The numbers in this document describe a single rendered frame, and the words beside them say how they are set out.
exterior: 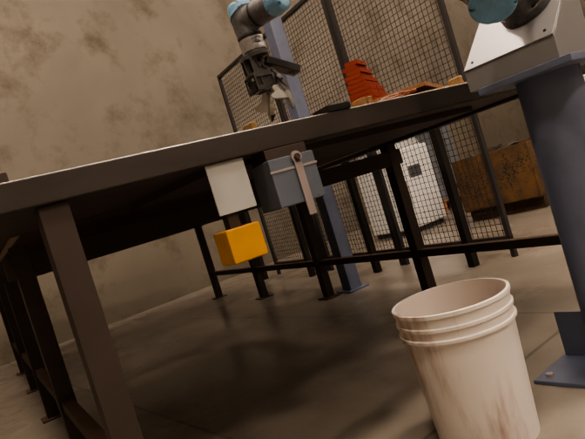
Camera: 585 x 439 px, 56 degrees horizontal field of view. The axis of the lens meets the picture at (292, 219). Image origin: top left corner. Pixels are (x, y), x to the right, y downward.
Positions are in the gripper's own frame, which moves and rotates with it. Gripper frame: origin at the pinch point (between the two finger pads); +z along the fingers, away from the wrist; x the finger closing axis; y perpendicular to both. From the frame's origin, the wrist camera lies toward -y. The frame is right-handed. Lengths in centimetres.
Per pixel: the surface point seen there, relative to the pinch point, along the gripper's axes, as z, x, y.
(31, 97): -168, -497, -1
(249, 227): 26, 28, 35
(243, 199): 19.7, 25.0, 33.1
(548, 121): 28, 46, -50
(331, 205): 43, -179, -115
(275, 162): 14.2, 27.1, 22.8
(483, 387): 80, 47, 2
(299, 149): 12.8, 25.1, 14.2
